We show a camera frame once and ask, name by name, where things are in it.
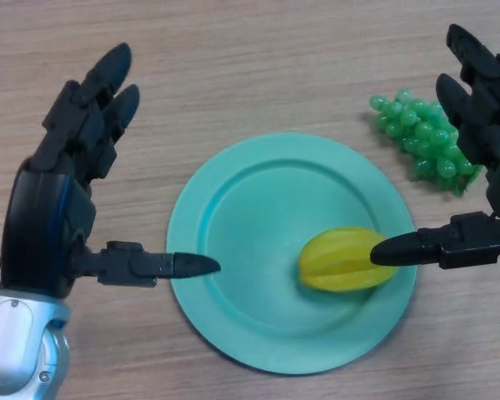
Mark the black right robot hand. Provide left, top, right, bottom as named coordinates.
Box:
left=369, top=23, right=500, bottom=271

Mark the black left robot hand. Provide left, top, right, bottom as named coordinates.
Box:
left=0, top=42, right=222, bottom=300

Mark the yellow starfruit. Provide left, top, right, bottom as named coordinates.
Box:
left=296, top=225, right=398, bottom=293

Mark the green round plate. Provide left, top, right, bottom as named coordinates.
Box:
left=166, top=132, right=418, bottom=375

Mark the green grape bunch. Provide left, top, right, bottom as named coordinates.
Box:
left=369, top=88, right=483, bottom=198

